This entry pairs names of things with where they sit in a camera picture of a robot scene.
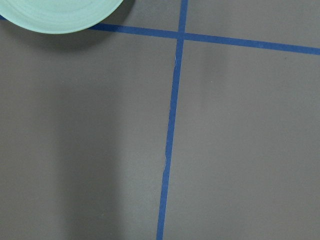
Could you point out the green plate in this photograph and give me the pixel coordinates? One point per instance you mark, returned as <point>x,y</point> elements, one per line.
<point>57,16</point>

